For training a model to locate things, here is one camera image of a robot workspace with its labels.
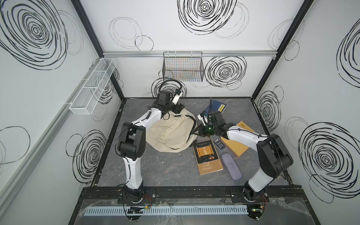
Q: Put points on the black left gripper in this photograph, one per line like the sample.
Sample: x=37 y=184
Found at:
x=178 y=108

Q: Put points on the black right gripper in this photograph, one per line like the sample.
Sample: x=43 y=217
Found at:
x=202 y=132

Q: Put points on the cream canvas backpack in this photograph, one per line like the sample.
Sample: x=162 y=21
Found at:
x=172 y=134

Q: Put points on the brown black cover book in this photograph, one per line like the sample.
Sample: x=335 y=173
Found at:
x=207 y=158

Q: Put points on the dark blue book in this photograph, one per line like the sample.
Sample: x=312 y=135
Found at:
x=216 y=105

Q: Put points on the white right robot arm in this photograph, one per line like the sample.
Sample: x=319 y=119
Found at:
x=274 y=157

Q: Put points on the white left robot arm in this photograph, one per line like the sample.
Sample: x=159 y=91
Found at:
x=131 y=142

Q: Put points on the purple pencil case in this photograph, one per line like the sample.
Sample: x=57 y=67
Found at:
x=231 y=166

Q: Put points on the small black calculator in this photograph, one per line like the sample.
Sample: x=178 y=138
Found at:
x=219 y=144

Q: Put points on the black wire wall basket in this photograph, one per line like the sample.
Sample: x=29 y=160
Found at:
x=185 y=66

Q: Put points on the white slotted cable duct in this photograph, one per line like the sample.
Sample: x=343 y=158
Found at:
x=167 y=210

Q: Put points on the white mesh wall shelf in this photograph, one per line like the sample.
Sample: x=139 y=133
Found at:
x=91 y=91

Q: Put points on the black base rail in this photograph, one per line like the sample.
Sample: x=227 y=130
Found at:
x=155 y=194

